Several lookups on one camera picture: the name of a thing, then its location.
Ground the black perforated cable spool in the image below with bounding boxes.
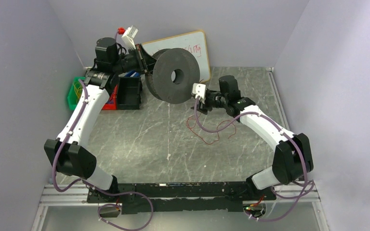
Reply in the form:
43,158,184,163
145,48,200,104

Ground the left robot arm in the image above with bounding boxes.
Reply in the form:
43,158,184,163
44,38,156,195

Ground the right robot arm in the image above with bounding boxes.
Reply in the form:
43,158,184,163
192,76,314,190

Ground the blue tool behind bins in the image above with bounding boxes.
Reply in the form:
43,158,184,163
124,71,141,78

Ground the black storage bin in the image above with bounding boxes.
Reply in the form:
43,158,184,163
116,76,143,110

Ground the red storage bin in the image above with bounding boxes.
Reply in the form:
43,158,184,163
102,86,118,110

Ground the yellow framed whiteboard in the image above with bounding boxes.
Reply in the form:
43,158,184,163
143,30,211,83

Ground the green storage bin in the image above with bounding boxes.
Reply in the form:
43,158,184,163
67,77,85,111

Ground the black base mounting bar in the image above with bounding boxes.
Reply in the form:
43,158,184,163
87,181,276,215

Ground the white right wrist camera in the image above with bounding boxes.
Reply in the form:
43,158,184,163
191,83,207,103

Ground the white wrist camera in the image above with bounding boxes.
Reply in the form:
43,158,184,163
115,26,138,49
191,83,207,103

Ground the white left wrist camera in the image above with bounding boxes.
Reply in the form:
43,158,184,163
115,26,138,49

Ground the yellow cables bundle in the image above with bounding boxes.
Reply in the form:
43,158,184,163
73,81,83,101

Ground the aluminium frame rail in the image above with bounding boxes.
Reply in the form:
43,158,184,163
32,181,330,231

